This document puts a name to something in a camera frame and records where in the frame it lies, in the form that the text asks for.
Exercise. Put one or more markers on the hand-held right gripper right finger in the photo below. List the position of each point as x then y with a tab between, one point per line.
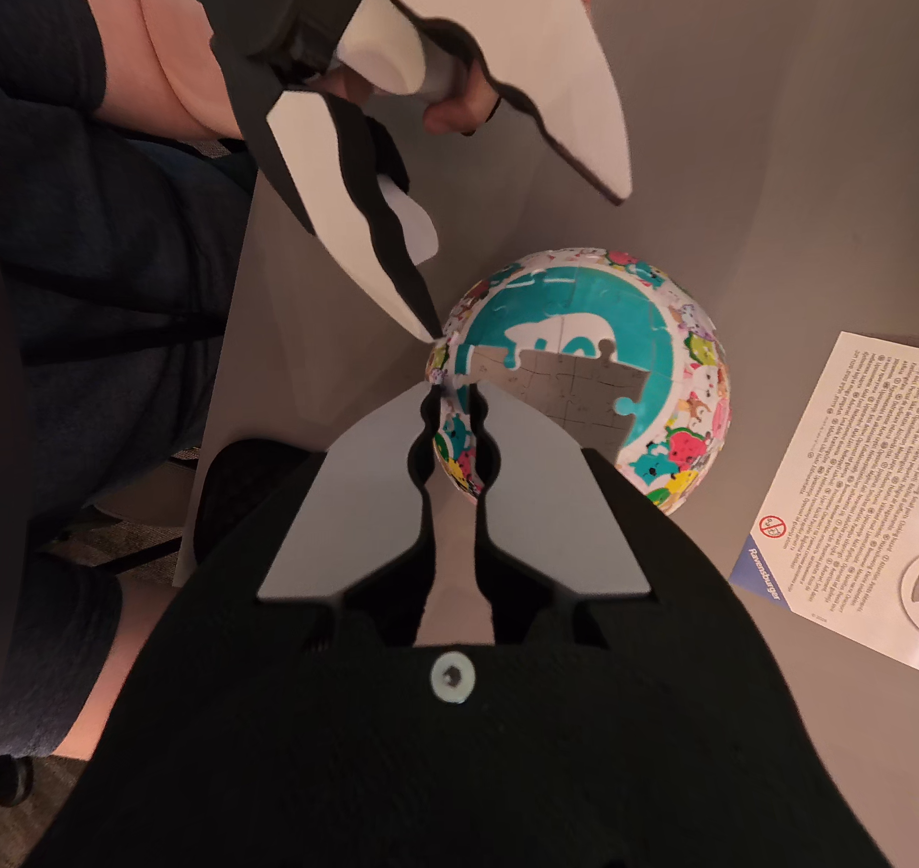
560	516

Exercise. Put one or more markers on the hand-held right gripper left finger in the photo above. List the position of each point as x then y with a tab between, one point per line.
359	509

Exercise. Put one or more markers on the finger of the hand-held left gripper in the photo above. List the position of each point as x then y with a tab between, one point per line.
531	35
323	179

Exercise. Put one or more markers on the colourful puzzle ball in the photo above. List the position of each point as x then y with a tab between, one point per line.
646	351

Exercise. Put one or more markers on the person's left forearm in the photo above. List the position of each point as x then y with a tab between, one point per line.
165	42

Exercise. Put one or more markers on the person's right forearm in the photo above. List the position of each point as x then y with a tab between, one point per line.
100	703

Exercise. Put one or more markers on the person's left hand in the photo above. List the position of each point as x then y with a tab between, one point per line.
463	114

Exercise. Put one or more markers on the person in dark shirt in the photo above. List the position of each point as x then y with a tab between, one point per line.
108	272

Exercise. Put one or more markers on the printed instruction leaflet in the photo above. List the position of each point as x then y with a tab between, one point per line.
854	495

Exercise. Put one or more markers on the black chair caster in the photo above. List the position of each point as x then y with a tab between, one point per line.
14	782

